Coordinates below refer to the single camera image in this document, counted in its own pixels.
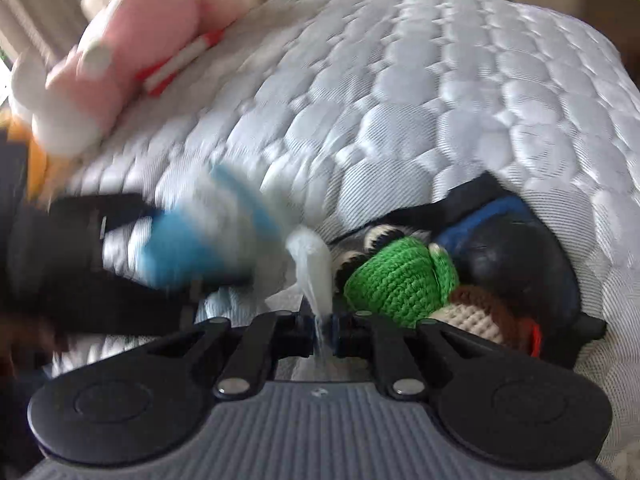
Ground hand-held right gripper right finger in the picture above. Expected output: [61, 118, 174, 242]
[327, 310, 463, 397]

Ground pink plush toy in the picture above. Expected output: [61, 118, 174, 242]
[44, 0, 247, 135]

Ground crochet doll green sweater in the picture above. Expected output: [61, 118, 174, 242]
[330, 222, 544, 359]

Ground red white striped cloth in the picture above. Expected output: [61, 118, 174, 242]
[141, 29, 224, 97]

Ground brown wooden side panel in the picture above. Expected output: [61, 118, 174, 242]
[584, 0, 640, 73]

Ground yellow plush toy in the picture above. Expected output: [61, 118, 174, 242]
[0, 112, 51, 203]

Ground translucent white plastic bag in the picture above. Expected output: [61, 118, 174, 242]
[284, 226, 335, 358]

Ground white quilted mattress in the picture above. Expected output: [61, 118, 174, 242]
[42, 0, 640, 472]

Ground blue and white plush toy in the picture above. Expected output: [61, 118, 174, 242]
[102, 162, 301, 292]

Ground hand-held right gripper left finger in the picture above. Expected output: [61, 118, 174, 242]
[180, 310, 322, 397]

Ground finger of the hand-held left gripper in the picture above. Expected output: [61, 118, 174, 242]
[74, 271, 202, 337]
[49, 191, 157, 272]

